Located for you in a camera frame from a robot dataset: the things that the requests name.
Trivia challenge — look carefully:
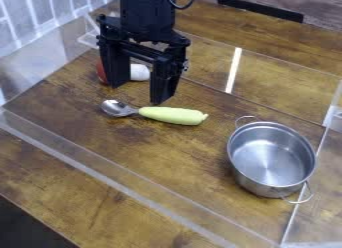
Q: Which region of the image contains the clear acrylic bracket right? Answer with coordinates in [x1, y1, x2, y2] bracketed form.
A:
[324, 105, 342, 133]

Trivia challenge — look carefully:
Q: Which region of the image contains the black cable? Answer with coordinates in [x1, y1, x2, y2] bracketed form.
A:
[163, 0, 198, 10]

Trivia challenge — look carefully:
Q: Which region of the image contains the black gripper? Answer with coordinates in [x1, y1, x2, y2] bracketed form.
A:
[97, 0, 191, 105]

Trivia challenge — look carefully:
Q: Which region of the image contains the clear acrylic stand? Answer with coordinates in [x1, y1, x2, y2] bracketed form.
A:
[78, 14, 101, 49]

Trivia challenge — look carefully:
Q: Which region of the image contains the red white toy mushroom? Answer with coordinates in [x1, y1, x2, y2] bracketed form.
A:
[97, 62, 150, 85]

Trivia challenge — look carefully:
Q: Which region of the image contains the stainless steel pot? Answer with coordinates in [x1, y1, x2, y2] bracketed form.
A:
[226, 115, 317, 204]

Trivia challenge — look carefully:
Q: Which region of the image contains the green handled metal spoon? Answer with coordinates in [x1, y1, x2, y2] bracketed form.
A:
[101, 100, 209, 126]

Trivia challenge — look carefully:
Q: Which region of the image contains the black wall strip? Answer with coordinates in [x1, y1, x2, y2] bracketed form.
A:
[217, 0, 305, 23]

